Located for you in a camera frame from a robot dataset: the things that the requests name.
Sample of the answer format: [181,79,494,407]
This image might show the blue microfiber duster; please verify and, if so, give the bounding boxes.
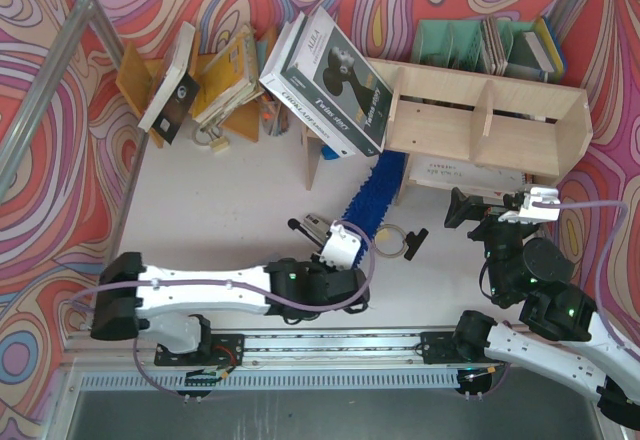
[341,150,407,241]

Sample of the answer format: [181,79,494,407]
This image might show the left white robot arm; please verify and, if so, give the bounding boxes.
[90,252,370,355]

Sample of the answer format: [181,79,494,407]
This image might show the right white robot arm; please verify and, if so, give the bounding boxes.
[444,186,639,430]

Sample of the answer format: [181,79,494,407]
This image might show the light wooden bookshelf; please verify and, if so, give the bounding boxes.
[299,57,594,206]

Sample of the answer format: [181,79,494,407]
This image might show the spiral notebook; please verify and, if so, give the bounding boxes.
[409,155,531,198]

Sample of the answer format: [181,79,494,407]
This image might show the black binder clip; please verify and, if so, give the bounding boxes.
[403,228,429,261]

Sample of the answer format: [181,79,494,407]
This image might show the masking tape roll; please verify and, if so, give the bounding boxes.
[373,223,408,259]

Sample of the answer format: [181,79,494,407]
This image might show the beige black stapler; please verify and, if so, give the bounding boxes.
[302,214,331,243]

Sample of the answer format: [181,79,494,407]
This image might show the brown notebooks in organizer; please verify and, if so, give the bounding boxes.
[481,15,508,76]

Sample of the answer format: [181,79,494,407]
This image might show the green desk organizer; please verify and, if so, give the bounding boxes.
[411,19,549,83]

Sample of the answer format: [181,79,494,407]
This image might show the Twins story book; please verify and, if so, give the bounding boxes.
[279,8,393,157]

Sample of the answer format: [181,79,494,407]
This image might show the blue yellow book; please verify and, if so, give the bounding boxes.
[524,16,567,83]

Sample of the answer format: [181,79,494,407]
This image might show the pens in cup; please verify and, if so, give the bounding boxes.
[259,98,289,137]

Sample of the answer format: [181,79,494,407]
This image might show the white Czekolada book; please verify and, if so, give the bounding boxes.
[259,13,356,157]

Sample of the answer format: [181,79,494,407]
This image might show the stack of yellow books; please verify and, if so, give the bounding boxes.
[192,24,262,130]

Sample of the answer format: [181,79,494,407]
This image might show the brass padlock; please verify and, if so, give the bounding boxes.
[192,127,230,153]

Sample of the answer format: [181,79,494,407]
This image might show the black white paperback book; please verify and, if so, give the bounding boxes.
[138,21,200,145]

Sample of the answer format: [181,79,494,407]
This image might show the yellow wooden book stand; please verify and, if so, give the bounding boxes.
[116,31,259,143]

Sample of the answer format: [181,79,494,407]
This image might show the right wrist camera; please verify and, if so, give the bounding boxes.
[498,186,560,224]

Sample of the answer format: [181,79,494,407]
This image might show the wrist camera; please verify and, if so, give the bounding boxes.
[498,186,560,224]
[319,222,362,270]

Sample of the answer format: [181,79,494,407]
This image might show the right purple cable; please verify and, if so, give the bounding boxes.
[534,199,640,356]

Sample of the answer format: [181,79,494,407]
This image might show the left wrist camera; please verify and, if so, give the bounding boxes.
[319,222,362,270]

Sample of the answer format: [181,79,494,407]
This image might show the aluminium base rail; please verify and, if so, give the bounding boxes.
[62,325,605,398]

